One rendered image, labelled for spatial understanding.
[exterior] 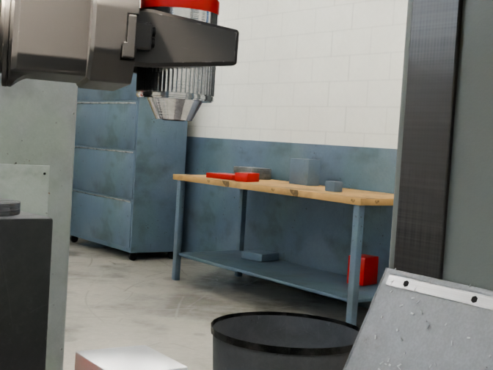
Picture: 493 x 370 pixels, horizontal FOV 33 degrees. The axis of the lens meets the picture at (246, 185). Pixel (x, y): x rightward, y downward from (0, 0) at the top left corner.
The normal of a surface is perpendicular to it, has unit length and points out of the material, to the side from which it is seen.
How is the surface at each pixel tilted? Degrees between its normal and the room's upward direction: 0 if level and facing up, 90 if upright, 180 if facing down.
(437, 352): 64
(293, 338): 86
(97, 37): 90
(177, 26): 90
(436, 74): 90
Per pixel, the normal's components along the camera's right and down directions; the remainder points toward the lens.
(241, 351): -0.56, 0.07
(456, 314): -0.69, -0.47
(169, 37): 0.26, 0.07
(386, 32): -0.80, -0.02
